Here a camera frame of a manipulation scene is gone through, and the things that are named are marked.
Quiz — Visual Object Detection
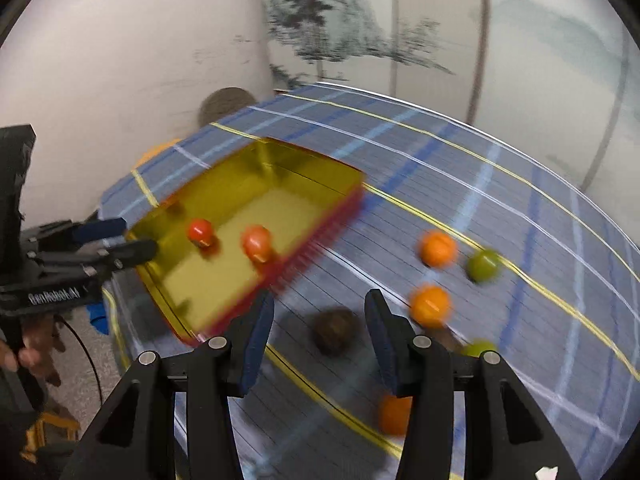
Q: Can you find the orange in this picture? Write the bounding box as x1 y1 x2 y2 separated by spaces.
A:
377 394 413 437
409 284 452 328

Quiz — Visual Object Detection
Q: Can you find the person's left hand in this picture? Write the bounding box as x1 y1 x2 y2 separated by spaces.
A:
17 316 67 387

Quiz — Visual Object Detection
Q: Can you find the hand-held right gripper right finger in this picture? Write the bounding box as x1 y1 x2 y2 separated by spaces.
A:
364 289 581 480

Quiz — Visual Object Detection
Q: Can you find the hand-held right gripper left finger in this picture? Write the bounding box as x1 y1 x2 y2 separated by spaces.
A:
60 289 276 480

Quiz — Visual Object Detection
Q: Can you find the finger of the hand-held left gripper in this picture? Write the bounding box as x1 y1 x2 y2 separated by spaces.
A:
22 217 127 256
30 238 159 281

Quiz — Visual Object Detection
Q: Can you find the red tomato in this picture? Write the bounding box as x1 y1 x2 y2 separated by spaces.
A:
186 218 217 249
241 225 275 263

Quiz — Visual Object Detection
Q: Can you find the black cable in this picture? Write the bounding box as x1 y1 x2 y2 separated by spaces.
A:
54 316 107 411

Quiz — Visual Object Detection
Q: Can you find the yellow and black object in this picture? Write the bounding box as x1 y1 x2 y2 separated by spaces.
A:
21 409 82 463

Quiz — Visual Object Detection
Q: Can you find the blue cloth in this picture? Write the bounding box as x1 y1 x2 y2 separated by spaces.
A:
86 286 112 336

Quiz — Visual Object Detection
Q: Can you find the ink landscape folding screen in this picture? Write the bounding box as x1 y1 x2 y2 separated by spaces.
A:
259 0 632 201

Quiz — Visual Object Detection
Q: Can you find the blue plaid tablecloth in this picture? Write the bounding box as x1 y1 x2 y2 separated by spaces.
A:
99 82 640 480

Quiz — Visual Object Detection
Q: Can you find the round brown stool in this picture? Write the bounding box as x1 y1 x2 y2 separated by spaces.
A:
197 87 257 129

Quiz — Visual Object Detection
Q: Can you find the orange object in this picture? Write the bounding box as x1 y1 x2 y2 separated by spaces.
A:
135 138 182 167

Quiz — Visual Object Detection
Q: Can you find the red and gold tin box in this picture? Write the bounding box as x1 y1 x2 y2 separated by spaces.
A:
124 137 367 347

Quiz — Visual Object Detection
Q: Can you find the dark brown round fruit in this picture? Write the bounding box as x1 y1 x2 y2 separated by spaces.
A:
312 308 360 357

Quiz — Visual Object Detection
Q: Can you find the small orange mandarin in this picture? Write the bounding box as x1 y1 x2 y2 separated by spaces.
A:
418 230 459 268

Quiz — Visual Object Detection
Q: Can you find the green tomato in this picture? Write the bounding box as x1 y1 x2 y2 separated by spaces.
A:
461 340 498 358
466 249 502 284

